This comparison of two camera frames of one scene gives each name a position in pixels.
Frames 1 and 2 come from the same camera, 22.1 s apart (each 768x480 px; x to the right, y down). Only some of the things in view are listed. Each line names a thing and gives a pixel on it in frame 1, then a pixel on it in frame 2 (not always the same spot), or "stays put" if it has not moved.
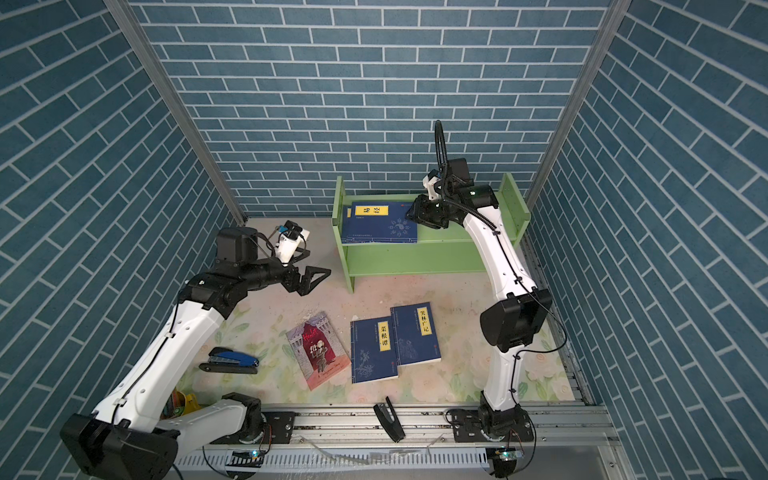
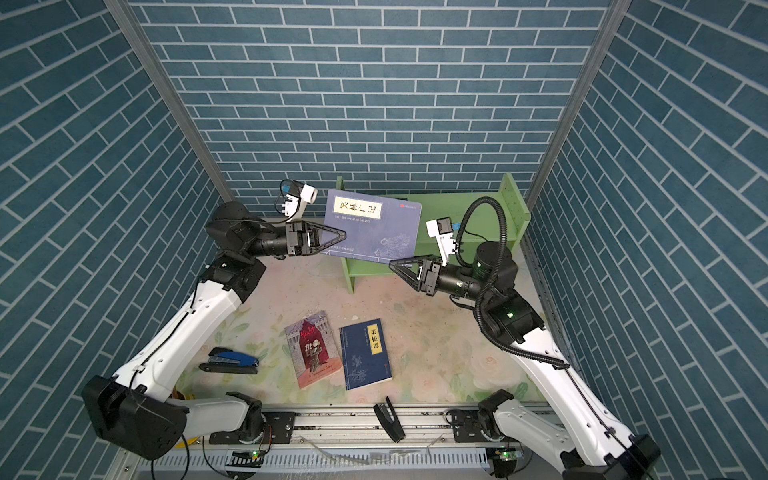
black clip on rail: (390, 419) stays put
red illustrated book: (318, 350) stays put
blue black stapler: (225, 360) stays put
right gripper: (420, 213) → (430, 273)
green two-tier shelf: (448, 251) stays put
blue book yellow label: (415, 334) → (378, 229)
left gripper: (304, 287) → (299, 240)
